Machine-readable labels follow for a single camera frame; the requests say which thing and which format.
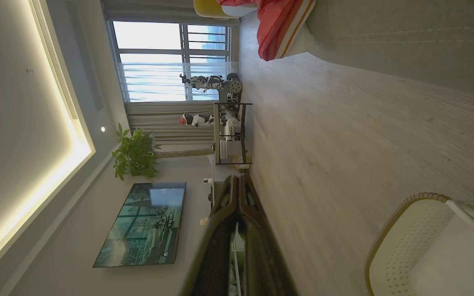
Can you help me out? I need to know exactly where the flat screen television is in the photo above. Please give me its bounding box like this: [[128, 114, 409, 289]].
[[93, 182, 187, 268]]

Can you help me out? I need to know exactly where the yellow rounded seat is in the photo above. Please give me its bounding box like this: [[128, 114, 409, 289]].
[[193, 0, 237, 19]]

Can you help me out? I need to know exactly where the white basket brown woven rim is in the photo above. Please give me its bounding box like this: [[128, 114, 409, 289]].
[[365, 192, 474, 296]]

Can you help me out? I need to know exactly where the red and white garment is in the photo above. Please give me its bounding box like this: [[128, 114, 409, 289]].
[[216, 0, 259, 17]]

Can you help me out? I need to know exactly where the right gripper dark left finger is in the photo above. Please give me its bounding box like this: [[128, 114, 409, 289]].
[[181, 175, 239, 296]]

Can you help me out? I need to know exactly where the white sheer curtain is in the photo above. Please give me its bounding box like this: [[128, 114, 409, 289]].
[[116, 61, 238, 103]]

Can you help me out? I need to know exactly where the grey humanoid robot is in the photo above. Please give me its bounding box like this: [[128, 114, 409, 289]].
[[179, 73, 244, 103]]

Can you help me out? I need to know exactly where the white smooth cloth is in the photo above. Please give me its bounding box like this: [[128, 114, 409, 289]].
[[408, 214, 474, 296]]

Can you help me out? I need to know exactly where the black metal frame rack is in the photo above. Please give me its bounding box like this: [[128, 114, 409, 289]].
[[214, 102, 253, 166]]

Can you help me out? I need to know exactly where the green potted plant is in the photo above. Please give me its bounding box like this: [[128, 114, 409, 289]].
[[112, 123, 215, 181]]

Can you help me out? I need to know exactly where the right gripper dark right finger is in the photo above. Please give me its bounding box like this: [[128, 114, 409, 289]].
[[237, 173, 299, 296]]

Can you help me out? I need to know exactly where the large grey-framed window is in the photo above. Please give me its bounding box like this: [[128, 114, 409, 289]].
[[106, 20, 232, 103]]

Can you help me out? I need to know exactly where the grey fabric sofa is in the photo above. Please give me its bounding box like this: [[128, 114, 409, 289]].
[[305, 0, 474, 101]]

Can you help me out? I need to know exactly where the red white-striped garment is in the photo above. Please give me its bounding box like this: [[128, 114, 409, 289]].
[[257, 0, 316, 61]]

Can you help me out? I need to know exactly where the white robot red head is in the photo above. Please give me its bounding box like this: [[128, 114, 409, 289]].
[[179, 113, 217, 128]]

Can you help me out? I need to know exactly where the beige pleated curtain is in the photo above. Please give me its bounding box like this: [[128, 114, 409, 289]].
[[124, 101, 221, 145]]

